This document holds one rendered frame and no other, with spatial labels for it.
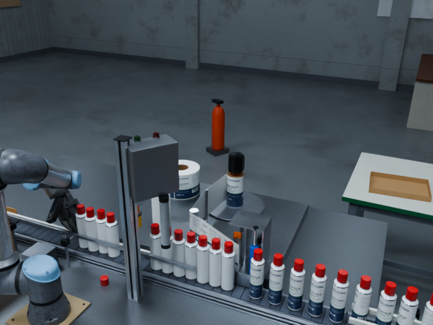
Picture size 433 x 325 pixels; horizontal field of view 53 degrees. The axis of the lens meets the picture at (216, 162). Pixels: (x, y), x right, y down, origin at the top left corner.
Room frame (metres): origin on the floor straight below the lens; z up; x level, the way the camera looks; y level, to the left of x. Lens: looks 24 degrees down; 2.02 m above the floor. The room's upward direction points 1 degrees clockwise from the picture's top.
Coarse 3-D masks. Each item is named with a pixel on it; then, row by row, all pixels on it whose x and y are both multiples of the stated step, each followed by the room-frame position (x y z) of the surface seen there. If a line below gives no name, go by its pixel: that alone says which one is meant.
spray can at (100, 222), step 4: (100, 212) 1.57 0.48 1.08; (104, 212) 1.58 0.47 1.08; (100, 216) 1.57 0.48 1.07; (104, 216) 1.58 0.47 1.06; (96, 220) 1.58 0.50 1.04; (100, 220) 1.57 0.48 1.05; (104, 220) 1.57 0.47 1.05; (96, 224) 1.57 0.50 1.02; (100, 224) 1.56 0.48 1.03; (104, 224) 1.57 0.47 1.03; (100, 228) 1.56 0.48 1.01; (104, 228) 1.56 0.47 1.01; (100, 232) 1.56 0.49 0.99; (104, 232) 1.56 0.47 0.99; (100, 236) 1.56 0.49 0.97; (104, 236) 1.56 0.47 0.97; (104, 240) 1.56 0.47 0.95; (100, 244) 1.56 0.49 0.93; (100, 248) 1.56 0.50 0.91; (104, 248) 1.56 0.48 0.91; (100, 252) 1.57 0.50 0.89; (104, 252) 1.56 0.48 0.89
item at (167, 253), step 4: (172, 236) 1.46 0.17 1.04; (160, 240) 1.45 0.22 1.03; (172, 248) 1.44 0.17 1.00; (164, 252) 1.43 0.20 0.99; (168, 252) 1.43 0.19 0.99; (172, 252) 1.44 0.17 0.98; (164, 256) 1.43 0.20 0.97; (168, 256) 1.43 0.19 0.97; (172, 256) 1.44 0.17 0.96; (164, 264) 1.43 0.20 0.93; (168, 264) 1.43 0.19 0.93; (172, 264) 1.44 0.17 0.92; (164, 268) 1.43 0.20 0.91; (168, 268) 1.43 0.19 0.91; (172, 268) 1.44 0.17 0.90; (164, 272) 1.44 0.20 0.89; (168, 272) 1.43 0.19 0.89; (172, 272) 1.44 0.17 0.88
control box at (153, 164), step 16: (144, 144) 1.36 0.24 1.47; (160, 144) 1.36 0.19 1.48; (176, 144) 1.38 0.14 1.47; (128, 160) 1.32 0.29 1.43; (144, 160) 1.32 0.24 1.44; (160, 160) 1.35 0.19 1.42; (176, 160) 1.38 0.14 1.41; (144, 176) 1.32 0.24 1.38; (160, 176) 1.35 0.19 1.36; (176, 176) 1.38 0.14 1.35; (144, 192) 1.31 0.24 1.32; (160, 192) 1.35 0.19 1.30
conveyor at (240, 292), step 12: (24, 228) 1.76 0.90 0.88; (36, 228) 1.76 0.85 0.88; (48, 240) 1.66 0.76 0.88; (72, 240) 1.67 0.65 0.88; (84, 252) 1.57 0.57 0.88; (96, 252) 1.57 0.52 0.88; (120, 252) 1.58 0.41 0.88; (144, 264) 1.49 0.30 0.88; (168, 276) 1.42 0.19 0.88; (204, 288) 1.35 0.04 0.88; (216, 288) 1.35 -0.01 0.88; (240, 288) 1.35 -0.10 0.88; (252, 300) 1.28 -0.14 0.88; (264, 300) 1.29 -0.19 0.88; (288, 312) 1.23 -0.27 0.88; (300, 312) 1.23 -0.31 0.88; (324, 312) 1.23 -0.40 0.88; (336, 324) 1.17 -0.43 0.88
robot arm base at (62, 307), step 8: (64, 296) 1.27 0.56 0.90; (32, 304) 1.20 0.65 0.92; (40, 304) 1.20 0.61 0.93; (48, 304) 1.20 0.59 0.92; (56, 304) 1.22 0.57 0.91; (64, 304) 1.25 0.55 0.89; (32, 312) 1.20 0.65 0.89; (40, 312) 1.19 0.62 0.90; (48, 312) 1.20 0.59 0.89; (56, 312) 1.21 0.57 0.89; (64, 312) 1.23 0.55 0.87; (32, 320) 1.19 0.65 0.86; (40, 320) 1.18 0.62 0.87; (48, 320) 1.19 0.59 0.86; (56, 320) 1.20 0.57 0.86
